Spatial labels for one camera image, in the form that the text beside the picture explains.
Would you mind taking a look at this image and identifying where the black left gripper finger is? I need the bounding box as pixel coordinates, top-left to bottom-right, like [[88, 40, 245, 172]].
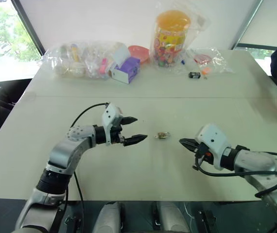
[[122, 133, 149, 147], [121, 116, 139, 126]]

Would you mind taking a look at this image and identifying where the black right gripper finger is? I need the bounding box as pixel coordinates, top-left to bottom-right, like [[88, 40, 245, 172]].
[[179, 138, 199, 148], [182, 143, 199, 154]]

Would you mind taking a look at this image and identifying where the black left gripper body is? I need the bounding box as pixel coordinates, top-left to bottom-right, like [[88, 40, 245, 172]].
[[109, 117, 126, 146]]

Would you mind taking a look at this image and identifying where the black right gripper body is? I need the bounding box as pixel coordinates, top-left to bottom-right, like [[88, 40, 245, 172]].
[[193, 142, 215, 168]]

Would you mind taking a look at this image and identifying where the white and purple toy box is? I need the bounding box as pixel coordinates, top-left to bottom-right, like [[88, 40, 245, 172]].
[[107, 45, 141, 85]]

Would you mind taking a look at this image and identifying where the pink plastic bowl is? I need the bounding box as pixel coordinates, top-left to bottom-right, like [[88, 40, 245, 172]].
[[128, 45, 151, 65]]

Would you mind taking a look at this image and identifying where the grey rounded robot leg cover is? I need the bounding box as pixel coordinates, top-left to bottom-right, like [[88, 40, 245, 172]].
[[152, 201, 190, 233], [95, 201, 127, 233]]

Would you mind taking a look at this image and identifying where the clear bag of toys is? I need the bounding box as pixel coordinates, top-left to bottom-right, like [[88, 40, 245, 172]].
[[40, 40, 131, 80]]

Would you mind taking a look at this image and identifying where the clear bag with red item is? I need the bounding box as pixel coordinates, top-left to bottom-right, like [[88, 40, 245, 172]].
[[183, 47, 234, 75]]

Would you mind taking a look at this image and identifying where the candy jar with orange lid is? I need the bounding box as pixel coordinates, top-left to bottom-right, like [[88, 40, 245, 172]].
[[153, 9, 191, 67]]

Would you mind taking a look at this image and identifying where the dark office chair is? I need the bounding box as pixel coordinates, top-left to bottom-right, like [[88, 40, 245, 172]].
[[0, 78, 33, 157]]

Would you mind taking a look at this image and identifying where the clear bag around jar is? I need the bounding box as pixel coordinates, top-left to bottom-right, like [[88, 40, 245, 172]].
[[149, 0, 212, 71]]

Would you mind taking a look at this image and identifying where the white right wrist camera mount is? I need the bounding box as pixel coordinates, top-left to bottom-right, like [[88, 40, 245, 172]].
[[194, 123, 232, 171]]

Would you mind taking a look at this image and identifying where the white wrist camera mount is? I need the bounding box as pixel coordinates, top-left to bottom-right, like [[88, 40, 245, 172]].
[[194, 123, 232, 171], [101, 102, 124, 147]]

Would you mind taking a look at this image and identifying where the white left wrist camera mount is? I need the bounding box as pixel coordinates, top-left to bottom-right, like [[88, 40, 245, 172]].
[[101, 102, 124, 147]]

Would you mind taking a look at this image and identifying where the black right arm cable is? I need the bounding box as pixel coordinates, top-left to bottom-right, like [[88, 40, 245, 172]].
[[192, 151, 277, 199]]

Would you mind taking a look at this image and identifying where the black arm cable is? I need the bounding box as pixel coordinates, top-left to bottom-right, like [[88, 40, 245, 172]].
[[65, 102, 110, 233], [192, 151, 277, 199]]

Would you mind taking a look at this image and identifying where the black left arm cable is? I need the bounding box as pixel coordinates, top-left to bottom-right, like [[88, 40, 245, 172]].
[[65, 102, 110, 233]]

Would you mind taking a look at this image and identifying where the dark window frame bar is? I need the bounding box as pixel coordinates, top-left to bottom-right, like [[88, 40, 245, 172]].
[[232, 0, 277, 51], [10, 0, 45, 56]]

